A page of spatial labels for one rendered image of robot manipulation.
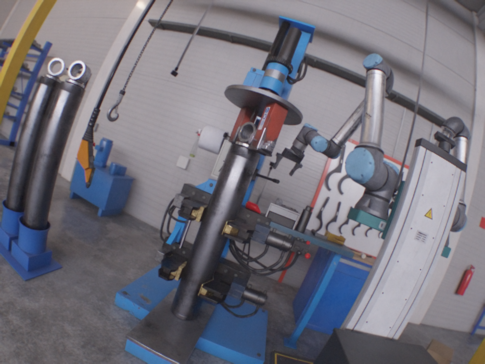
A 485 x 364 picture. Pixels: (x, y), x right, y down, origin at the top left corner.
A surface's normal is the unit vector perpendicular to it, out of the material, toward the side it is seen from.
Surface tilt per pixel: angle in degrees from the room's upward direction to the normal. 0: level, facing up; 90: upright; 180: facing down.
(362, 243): 90
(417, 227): 90
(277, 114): 90
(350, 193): 90
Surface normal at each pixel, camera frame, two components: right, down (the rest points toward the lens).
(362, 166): -0.84, -0.22
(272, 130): 0.43, 0.19
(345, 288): -0.12, -0.02
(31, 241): 0.61, 0.26
